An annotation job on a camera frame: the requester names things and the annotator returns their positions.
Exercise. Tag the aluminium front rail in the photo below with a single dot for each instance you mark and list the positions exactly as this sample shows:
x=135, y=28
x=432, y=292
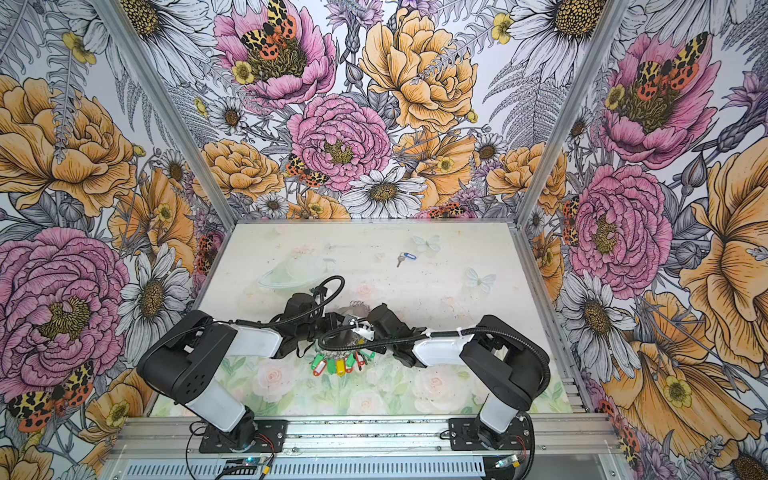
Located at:
x=377, y=436

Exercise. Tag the key with blue tag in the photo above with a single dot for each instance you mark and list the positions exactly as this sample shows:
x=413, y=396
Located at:
x=404, y=257

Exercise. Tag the green circuit board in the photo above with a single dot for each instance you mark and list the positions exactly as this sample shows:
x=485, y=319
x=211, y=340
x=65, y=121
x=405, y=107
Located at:
x=248, y=467

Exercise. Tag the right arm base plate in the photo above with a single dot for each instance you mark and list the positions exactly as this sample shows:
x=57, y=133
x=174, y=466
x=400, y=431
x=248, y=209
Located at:
x=470, y=434

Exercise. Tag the yellow key tag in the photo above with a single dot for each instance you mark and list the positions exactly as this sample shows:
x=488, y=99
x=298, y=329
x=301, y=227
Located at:
x=340, y=367

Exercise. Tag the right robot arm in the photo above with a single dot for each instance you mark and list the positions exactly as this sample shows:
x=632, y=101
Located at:
x=514, y=369

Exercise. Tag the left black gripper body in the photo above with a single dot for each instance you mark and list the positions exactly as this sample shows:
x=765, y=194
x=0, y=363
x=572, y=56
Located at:
x=317, y=326

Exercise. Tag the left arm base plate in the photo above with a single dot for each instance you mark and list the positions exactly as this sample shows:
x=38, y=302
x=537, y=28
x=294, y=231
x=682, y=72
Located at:
x=251, y=436

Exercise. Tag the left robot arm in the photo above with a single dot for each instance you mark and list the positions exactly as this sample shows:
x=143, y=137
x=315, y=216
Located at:
x=183, y=363

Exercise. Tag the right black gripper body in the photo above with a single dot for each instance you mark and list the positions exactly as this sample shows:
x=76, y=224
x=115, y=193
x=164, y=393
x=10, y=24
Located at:
x=379, y=345

